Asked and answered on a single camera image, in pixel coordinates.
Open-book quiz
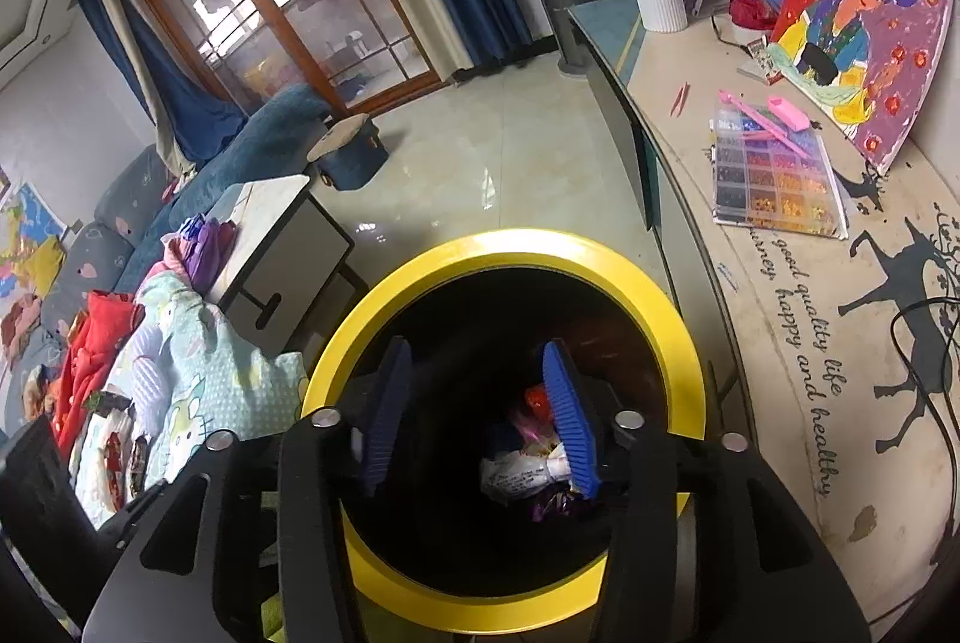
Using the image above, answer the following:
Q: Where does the purple cloth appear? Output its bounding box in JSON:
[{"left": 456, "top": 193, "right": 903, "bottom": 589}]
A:
[{"left": 176, "top": 214, "right": 237, "bottom": 284}]

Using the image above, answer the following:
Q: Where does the blue grey sofa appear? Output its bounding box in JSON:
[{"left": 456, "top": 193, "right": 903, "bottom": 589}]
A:
[{"left": 0, "top": 84, "right": 338, "bottom": 434}]

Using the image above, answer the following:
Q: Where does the white coffee table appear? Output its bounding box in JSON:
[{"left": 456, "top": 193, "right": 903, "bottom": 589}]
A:
[{"left": 206, "top": 173, "right": 368, "bottom": 344}]

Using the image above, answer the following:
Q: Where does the red blanket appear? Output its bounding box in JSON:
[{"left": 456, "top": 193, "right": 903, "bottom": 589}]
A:
[{"left": 52, "top": 290, "right": 147, "bottom": 464}]

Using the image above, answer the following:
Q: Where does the purple snack wrapper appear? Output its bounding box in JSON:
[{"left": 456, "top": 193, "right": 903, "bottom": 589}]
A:
[{"left": 532, "top": 491, "right": 582, "bottom": 522}]

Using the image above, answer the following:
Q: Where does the television cabinet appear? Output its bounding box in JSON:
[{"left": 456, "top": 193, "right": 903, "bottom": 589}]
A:
[{"left": 566, "top": 0, "right": 960, "bottom": 629}]

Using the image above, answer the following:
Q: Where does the cartoon cat printed blanket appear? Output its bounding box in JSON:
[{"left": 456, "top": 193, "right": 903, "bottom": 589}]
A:
[{"left": 75, "top": 272, "right": 312, "bottom": 531}]

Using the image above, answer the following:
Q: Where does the round blue stool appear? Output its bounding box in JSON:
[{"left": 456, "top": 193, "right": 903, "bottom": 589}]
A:
[{"left": 307, "top": 114, "right": 389, "bottom": 192}]

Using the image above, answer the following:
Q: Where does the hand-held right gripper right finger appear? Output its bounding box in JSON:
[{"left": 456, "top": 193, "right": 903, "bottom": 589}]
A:
[{"left": 541, "top": 339, "right": 875, "bottom": 643}]

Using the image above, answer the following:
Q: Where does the pink plastic tray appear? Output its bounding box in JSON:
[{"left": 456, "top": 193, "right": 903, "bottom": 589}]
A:
[{"left": 766, "top": 97, "right": 811, "bottom": 130}]

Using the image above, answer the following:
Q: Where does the pink pen tool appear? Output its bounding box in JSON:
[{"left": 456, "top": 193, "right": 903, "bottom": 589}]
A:
[{"left": 718, "top": 90, "right": 807, "bottom": 153}]

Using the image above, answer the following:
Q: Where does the country map poster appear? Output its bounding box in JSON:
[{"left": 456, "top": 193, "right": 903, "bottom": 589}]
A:
[{"left": 0, "top": 182, "right": 68, "bottom": 284}]

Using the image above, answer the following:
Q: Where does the yellow rimmed trash bin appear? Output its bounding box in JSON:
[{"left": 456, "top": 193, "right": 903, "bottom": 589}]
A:
[{"left": 298, "top": 228, "right": 710, "bottom": 636}]

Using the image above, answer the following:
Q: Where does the white plastic bag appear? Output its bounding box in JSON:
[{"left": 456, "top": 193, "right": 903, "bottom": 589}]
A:
[{"left": 480, "top": 448, "right": 578, "bottom": 501}]

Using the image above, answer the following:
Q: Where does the small printed packet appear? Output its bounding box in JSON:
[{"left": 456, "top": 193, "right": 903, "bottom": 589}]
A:
[{"left": 739, "top": 37, "right": 785, "bottom": 85}]

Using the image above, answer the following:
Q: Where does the deer printed table cover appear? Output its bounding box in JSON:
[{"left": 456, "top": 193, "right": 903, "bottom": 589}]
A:
[{"left": 626, "top": 9, "right": 960, "bottom": 621}]

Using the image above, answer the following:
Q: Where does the pink clothes pile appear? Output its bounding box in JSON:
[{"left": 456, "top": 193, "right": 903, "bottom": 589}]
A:
[{"left": 0, "top": 294, "right": 42, "bottom": 366}]

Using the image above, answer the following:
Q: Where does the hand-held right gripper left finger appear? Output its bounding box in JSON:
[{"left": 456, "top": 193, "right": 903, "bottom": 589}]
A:
[{"left": 81, "top": 335, "right": 413, "bottom": 643}]

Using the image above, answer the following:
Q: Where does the colourful portrait painting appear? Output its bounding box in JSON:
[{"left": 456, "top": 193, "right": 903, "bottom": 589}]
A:
[{"left": 769, "top": 0, "right": 955, "bottom": 175}]

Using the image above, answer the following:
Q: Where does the bead organizer box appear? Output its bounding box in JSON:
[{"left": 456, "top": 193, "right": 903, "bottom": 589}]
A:
[{"left": 709, "top": 118, "right": 848, "bottom": 239}]

